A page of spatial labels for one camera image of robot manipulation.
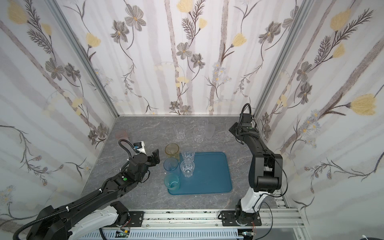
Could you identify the yellow transparent glass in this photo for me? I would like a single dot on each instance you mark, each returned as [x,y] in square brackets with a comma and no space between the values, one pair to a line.
[173,151]

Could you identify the teal plastic tray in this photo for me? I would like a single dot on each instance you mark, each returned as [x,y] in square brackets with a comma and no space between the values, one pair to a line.
[211,176]

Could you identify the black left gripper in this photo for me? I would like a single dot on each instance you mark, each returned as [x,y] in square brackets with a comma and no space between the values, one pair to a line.
[151,159]

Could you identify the clear faceted glass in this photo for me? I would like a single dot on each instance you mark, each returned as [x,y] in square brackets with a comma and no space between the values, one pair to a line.
[180,131]
[199,134]
[187,168]
[188,154]
[202,123]

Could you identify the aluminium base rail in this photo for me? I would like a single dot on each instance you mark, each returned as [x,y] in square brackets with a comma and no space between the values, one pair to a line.
[271,224]

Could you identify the white slotted cable duct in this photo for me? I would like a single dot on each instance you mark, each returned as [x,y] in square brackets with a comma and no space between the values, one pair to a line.
[180,234]

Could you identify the pink transparent glass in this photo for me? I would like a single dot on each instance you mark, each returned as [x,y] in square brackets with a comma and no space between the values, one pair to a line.
[122,134]

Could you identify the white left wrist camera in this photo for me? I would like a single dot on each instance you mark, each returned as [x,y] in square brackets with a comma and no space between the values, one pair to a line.
[139,147]

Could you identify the blue frosted glass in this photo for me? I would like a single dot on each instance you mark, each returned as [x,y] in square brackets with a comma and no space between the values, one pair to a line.
[171,166]

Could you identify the white frosted glass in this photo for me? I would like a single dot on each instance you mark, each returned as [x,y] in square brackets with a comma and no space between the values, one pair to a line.
[209,130]

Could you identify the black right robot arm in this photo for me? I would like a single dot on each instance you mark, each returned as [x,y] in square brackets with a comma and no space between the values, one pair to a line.
[266,170]

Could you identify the green frosted glass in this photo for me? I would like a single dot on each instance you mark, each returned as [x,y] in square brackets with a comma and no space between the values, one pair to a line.
[172,182]

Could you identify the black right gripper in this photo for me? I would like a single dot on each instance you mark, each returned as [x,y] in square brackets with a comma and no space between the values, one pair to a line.
[240,130]

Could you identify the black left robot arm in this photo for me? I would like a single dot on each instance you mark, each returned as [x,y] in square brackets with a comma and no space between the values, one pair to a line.
[98,209]

